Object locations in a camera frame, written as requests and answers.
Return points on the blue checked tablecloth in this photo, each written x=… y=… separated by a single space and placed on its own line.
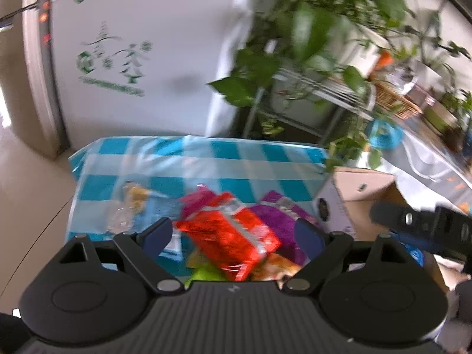
x=221 y=155

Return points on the orange cup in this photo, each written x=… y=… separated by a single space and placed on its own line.
x=385 y=61

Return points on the cardboard box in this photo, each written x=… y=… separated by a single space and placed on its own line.
x=361 y=191

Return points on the wicker basket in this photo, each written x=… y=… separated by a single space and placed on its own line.
x=394 y=99

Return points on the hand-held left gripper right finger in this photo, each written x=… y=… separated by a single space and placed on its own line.
x=308 y=236

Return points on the large pothos plant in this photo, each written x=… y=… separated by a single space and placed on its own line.
x=306 y=25

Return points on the green and white plant pot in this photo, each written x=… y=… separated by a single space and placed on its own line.
x=440 y=118

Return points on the pink snack packet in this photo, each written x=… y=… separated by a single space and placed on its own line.
x=195 y=202

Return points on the bright green snack packet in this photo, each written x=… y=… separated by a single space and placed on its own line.
x=206 y=274

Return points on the metal plant stand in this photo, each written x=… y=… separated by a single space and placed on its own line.
x=332 y=92

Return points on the purple snack packet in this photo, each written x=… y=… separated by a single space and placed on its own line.
x=273 y=217

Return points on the small leafy potted plant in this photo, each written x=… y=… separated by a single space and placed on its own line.
x=461 y=107

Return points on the red snack packet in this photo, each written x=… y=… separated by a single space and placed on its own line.
x=228 y=236

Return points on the white refrigerator with green print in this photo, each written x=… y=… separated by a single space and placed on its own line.
x=147 y=25

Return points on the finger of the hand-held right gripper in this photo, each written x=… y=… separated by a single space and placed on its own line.
x=394 y=215

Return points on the orange snack packet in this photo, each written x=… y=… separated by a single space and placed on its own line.
x=273 y=267

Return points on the clear bag of yellow snacks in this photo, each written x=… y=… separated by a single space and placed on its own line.
x=134 y=195

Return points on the large white plant pot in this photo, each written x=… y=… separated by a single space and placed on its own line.
x=357 y=55

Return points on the white tablecloth with coloured circles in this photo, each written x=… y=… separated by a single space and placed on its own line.
x=424 y=155

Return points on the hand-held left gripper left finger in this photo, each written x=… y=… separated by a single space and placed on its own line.
x=158 y=234

